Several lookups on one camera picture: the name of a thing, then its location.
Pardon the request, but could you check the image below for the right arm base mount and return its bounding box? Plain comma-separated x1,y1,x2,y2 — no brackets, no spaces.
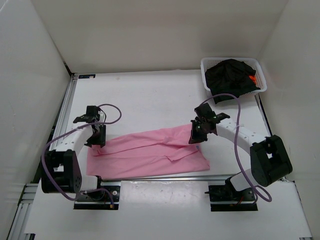
204,181,258,212

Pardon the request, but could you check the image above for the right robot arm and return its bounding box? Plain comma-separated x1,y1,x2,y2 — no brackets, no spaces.
86,103,293,191

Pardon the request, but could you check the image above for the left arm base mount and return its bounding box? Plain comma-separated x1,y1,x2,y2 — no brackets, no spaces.
73,181,121,211

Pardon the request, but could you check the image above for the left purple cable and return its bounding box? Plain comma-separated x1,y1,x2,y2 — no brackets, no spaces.
42,103,123,208

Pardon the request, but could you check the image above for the blue table label sticker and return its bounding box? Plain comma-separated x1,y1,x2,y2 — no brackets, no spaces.
78,74,96,79

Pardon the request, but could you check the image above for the aluminium table frame rail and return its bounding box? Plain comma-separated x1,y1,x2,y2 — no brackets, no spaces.
5,73,78,240

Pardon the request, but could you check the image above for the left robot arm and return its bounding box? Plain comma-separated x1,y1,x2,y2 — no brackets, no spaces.
41,105,106,194

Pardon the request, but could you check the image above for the pink t shirt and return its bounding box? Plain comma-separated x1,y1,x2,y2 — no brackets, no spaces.
86,124,210,180

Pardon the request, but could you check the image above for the orange garment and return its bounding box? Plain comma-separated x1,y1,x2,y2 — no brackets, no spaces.
249,75,258,86

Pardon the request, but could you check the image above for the black t shirt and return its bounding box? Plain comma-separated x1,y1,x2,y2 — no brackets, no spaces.
205,59,259,104

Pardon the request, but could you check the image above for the white plastic basket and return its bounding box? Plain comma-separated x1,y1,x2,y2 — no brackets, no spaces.
200,57,267,97

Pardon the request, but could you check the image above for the white front cover board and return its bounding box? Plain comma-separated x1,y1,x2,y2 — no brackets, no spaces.
25,181,312,240

